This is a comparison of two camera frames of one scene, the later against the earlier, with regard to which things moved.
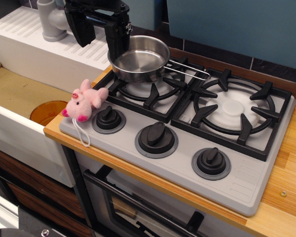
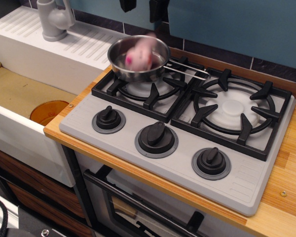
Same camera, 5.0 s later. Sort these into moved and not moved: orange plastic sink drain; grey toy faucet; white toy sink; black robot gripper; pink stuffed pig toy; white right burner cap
Moved: pink stuffed pig toy; black robot gripper
Not moved: grey toy faucet; white toy sink; orange plastic sink drain; white right burner cap
